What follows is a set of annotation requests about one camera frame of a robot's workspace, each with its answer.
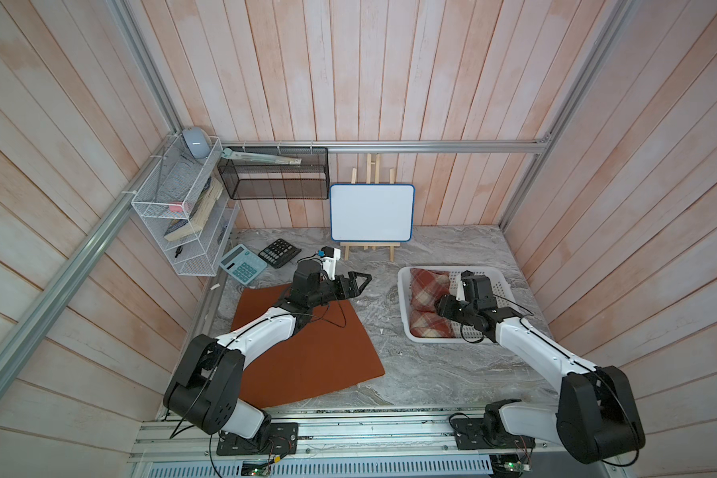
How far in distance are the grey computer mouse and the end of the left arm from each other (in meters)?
0.52

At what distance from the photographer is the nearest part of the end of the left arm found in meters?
0.74

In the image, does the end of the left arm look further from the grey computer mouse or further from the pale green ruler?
the grey computer mouse
